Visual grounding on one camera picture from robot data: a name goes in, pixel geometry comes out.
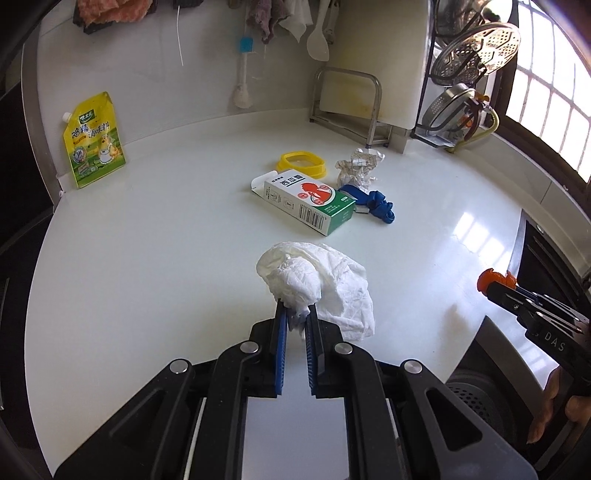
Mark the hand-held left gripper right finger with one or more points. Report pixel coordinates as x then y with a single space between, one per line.
311 341

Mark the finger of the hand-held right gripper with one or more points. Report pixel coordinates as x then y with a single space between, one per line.
505 299
535 297

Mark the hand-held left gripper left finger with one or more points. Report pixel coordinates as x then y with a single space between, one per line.
279 332

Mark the small orange plastic piece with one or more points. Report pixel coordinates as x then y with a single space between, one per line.
494 279

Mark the white tissue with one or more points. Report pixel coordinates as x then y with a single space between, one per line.
323 281

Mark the grey trash bin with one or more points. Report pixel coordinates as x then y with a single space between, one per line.
480 397

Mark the person's right hand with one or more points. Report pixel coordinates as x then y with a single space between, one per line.
549 397

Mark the steel kitchen sink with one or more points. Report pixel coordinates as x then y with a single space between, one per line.
540 258

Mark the green and white carton box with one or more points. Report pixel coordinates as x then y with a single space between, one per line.
314 198

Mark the crumpled printed paper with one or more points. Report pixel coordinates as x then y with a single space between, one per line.
358 168

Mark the glass pot lid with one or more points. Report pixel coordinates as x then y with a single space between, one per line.
450 108

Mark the metal cutting board rack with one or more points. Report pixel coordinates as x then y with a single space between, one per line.
376 115

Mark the barred window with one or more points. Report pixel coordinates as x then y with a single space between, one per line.
549 69

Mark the perforated metal steamer plate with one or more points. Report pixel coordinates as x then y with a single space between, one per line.
475 55

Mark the small stained cutting board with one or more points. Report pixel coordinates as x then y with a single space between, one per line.
346 94

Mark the yellow seasoning pouch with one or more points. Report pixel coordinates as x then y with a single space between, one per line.
94 143

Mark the white brush with blue head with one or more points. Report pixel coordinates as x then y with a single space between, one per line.
242 69

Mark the large white cutting board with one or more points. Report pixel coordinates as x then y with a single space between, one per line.
383 50

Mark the steel pot lid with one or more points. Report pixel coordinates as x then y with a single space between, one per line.
461 14

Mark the white rice paddle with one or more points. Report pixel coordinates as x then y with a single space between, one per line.
318 44

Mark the thin white plastic strip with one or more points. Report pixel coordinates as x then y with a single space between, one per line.
179 37

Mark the white hanging cloth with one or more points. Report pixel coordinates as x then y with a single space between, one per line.
295 21

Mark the mauve hanging cloth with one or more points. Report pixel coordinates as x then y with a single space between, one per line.
263 18

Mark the pink dish cloth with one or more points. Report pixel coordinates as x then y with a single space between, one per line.
115 9

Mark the grey wall utensil rail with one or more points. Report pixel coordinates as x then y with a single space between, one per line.
91 25

